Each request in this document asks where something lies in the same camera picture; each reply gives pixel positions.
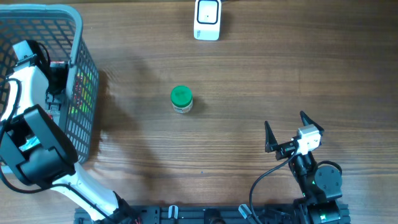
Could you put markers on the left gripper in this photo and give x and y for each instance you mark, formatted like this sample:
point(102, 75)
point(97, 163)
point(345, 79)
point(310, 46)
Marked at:
point(56, 98)

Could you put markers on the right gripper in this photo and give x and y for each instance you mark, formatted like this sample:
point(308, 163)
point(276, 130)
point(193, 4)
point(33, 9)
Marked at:
point(284, 149)

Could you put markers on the red white snack packet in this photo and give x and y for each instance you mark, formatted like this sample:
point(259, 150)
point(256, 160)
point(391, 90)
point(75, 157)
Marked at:
point(59, 64)

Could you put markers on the teal tissue pack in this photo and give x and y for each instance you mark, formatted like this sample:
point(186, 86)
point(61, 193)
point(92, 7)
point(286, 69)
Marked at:
point(30, 143)

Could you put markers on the green lid seasoning jar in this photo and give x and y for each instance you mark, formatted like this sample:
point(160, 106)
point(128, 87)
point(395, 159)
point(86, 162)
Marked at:
point(182, 99)

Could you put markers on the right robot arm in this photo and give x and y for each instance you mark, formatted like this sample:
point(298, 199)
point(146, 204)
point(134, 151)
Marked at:
point(319, 182)

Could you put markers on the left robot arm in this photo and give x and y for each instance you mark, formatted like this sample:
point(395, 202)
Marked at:
point(37, 151)

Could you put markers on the white barcode scanner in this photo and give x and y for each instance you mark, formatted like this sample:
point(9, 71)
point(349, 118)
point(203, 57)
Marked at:
point(207, 20)

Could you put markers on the grey plastic mesh basket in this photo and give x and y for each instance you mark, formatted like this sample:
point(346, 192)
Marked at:
point(60, 28)

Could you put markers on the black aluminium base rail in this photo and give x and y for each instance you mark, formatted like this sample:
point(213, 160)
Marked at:
point(271, 213)

